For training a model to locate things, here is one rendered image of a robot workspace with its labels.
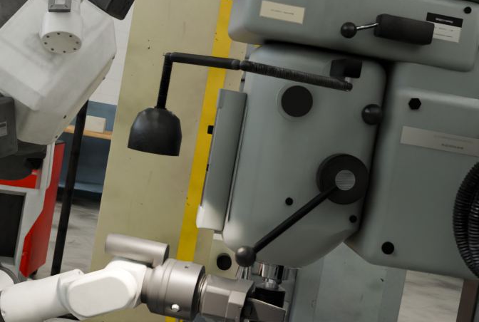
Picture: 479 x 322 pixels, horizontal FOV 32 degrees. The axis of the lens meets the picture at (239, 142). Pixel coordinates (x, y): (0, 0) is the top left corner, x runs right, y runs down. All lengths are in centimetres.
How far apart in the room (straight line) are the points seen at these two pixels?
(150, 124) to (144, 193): 187
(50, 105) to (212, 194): 37
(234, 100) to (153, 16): 176
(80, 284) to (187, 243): 174
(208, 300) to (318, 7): 46
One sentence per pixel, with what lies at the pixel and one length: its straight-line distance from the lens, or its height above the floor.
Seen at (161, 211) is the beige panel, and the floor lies 109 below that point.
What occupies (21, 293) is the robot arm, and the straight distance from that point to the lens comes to 138.
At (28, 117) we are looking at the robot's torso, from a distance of 146.
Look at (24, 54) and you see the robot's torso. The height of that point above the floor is 155.
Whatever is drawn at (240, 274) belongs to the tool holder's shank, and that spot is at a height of 120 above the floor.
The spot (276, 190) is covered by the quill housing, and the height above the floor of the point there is 142.
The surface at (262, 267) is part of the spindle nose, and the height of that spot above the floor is 129.
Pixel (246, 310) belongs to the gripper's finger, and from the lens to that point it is 125.
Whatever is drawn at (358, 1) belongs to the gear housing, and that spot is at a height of 170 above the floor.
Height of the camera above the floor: 154
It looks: 3 degrees down
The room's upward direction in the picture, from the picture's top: 10 degrees clockwise
